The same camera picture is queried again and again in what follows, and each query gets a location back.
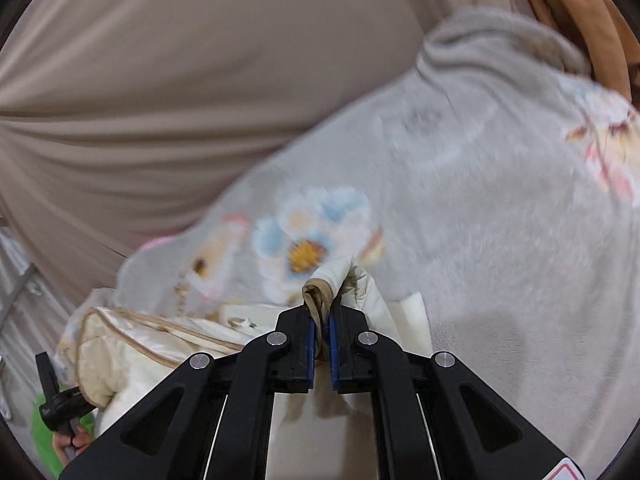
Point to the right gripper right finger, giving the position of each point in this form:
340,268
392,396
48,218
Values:
433,417

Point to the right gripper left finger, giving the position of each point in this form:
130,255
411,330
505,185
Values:
210,418

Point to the cream quilted jacket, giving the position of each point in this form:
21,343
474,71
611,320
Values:
116,355

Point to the person's left hand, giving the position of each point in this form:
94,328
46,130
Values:
67,448

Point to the green object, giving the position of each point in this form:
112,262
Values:
42,437

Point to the silver satin fabric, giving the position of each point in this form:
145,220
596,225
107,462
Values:
33,315

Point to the grey floral fleece blanket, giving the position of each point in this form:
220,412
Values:
496,180

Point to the beige draped curtain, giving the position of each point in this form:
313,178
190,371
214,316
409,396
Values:
123,120

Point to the orange hanging garment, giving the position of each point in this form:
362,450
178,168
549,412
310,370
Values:
600,30

